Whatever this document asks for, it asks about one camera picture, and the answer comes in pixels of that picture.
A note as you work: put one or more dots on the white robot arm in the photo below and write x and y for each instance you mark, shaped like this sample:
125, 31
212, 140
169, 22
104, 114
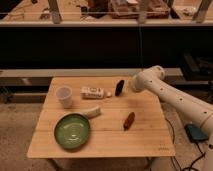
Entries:
200, 112

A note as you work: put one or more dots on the black eraser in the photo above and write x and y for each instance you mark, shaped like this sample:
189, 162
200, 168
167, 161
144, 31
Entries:
119, 87

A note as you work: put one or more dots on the white plastic bottle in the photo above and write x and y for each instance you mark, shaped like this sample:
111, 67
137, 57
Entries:
94, 93

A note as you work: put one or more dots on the white banana-shaped object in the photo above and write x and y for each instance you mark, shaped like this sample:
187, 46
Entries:
92, 112

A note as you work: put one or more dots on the wooden table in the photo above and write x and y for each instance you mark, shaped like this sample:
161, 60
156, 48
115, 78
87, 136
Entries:
148, 135

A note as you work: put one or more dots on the translucent plastic cup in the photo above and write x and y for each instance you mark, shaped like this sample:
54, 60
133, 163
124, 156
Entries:
64, 96

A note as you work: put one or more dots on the red-brown sausage object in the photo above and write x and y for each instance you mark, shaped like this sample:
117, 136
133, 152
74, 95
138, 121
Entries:
129, 120

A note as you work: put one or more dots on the green plate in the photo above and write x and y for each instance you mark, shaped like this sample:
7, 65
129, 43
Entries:
72, 131

